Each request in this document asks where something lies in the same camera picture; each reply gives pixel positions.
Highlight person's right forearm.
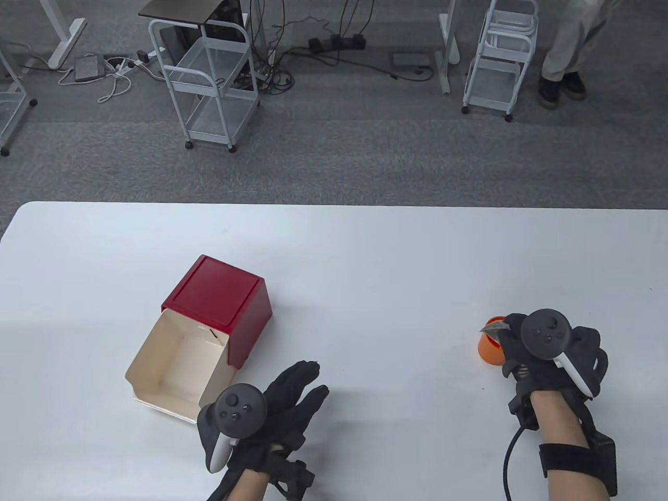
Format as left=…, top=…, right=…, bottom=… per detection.
left=530, top=389, right=601, bottom=501

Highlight grey flat floor device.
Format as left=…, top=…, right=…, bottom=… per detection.
left=390, top=51, right=435, bottom=75

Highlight dark brown side table top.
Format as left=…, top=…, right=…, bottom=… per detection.
left=138, top=0, right=230, bottom=26

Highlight black computer tower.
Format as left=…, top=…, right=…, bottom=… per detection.
left=175, top=0, right=248, bottom=53

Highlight white cable coil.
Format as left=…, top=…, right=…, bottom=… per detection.
left=56, top=52, right=132, bottom=104

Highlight orange cup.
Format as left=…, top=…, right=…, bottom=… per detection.
left=478, top=315, right=507, bottom=367

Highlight black power strip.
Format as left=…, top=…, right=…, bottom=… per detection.
left=308, top=33, right=366, bottom=53

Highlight person's left forearm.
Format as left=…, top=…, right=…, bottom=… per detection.
left=230, top=466, right=271, bottom=501

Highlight person's right hand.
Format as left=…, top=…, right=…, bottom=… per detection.
left=498, top=313, right=610, bottom=400

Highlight red tea bag box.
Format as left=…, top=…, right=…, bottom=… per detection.
left=124, top=254, right=273, bottom=423

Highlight white power strip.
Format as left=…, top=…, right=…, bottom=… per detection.
left=116, top=48, right=158, bottom=71

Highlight grey box on floor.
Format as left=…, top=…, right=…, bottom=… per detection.
left=74, top=56, right=104, bottom=82

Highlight white wire basket cart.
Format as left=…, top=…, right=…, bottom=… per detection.
left=148, top=18, right=260, bottom=153

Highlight white cart with black casters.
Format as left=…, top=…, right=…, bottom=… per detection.
left=0, top=44, right=38, bottom=157

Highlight person's left hand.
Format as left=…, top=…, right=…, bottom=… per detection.
left=197, top=360, right=330, bottom=474

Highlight white desk leg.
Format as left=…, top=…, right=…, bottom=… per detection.
left=39, top=0, right=87, bottom=70
left=436, top=0, right=461, bottom=96

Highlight stacked white wire carts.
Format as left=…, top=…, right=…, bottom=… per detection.
left=461, top=0, right=539, bottom=123

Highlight black cable bundle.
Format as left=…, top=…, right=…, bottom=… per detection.
left=237, top=0, right=377, bottom=96

